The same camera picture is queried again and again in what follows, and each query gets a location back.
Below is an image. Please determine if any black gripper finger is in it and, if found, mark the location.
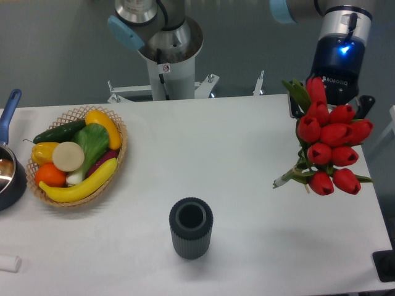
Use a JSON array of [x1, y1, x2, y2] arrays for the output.
[[288, 93, 302, 118], [354, 95, 376, 119]]

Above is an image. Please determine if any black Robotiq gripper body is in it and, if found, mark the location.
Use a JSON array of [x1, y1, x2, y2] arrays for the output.
[[307, 35, 365, 105]]

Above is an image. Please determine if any red tulip bouquet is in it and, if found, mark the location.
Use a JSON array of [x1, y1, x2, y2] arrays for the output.
[[273, 77, 374, 195]]

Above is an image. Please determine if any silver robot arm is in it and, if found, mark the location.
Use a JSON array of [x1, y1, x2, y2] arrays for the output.
[[107, 1, 376, 119]]

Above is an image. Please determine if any dark grey ribbed vase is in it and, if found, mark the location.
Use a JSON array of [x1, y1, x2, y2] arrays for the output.
[[168, 197, 214, 260]]

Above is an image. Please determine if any black device at edge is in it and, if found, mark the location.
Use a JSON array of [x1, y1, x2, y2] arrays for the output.
[[372, 250, 394, 282]]

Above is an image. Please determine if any purple eggplant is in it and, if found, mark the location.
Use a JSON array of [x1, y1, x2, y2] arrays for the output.
[[86, 150, 119, 177]]

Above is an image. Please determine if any yellow squash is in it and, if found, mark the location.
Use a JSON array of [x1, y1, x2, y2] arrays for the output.
[[85, 110, 122, 150]]

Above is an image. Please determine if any green lettuce leaf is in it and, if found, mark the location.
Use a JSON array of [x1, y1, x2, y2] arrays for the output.
[[72, 123, 109, 173]]

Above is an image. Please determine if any yellow banana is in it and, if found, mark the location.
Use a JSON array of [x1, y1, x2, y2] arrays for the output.
[[39, 158, 118, 203]]

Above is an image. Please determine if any white leek stalk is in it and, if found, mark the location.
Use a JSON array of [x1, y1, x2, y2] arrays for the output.
[[66, 168, 84, 186]]

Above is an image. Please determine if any beige round onion slice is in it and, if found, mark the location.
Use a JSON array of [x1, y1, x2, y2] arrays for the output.
[[52, 142, 85, 172]]

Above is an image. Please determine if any green cucumber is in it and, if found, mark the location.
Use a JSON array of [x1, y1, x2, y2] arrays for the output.
[[23, 120, 86, 144]]

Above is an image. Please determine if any orange fruit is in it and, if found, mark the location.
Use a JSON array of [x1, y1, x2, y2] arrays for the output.
[[35, 163, 66, 187]]

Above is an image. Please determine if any yellow bell pepper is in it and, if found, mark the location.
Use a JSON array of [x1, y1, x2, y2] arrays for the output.
[[31, 142, 59, 166]]

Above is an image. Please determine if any white cylinder object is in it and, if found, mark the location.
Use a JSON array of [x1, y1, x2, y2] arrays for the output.
[[0, 254, 22, 273]]

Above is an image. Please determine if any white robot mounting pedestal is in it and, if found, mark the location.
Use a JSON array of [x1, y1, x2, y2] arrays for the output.
[[107, 46, 265, 104]]

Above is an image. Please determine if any blue handled saucepan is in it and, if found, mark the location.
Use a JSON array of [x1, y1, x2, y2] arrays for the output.
[[1, 89, 27, 211]]

